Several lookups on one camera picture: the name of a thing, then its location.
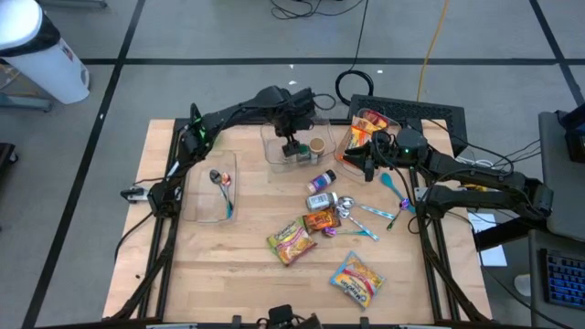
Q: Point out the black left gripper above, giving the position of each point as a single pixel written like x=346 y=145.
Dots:
x=294 y=109

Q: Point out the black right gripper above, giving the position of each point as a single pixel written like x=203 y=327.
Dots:
x=381 y=151

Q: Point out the green lid herb jar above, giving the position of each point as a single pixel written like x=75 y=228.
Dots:
x=303 y=154

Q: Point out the tan lid jar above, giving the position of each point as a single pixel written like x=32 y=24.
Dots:
x=317 y=145

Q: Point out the orange dark snack packet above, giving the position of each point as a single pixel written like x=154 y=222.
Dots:
x=322 y=220

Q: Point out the lime chili shrimp ramen packet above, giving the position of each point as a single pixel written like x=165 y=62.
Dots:
x=291 y=242

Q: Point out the blue ramen packet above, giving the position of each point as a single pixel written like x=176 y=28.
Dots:
x=357 y=279

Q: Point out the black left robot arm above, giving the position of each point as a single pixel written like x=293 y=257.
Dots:
x=228 y=114

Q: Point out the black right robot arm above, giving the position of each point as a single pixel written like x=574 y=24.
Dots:
x=480 y=176

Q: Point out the clear plastic bin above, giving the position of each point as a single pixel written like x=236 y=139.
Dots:
x=269 y=160
x=393 y=132
x=201 y=205

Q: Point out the purple label spice bottle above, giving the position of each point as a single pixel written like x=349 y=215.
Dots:
x=320 y=182

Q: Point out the black perforated case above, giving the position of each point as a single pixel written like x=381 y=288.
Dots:
x=429 y=112

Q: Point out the green plastic bowl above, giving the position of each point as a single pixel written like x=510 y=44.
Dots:
x=197 y=121

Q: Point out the black table edge clamp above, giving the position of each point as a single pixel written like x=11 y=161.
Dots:
x=236 y=319
x=364 y=321

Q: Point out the black desk leg bar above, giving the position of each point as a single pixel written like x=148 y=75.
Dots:
x=507 y=230

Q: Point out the white paper sheet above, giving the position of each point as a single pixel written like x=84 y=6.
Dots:
x=496 y=257

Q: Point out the grey desk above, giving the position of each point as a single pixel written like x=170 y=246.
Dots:
x=562 y=192

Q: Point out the black desktop device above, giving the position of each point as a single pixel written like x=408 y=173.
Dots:
x=575 y=137

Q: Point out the backlit black keyboard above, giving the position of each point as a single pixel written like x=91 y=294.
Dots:
x=564 y=279

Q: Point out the white trash bin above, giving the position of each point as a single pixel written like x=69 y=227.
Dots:
x=50 y=68

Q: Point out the grey desk foot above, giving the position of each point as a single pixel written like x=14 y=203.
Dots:
x=27 y=104
x=73 y=3

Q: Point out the black equipment piece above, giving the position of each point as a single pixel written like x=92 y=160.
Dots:
x=5 y=157

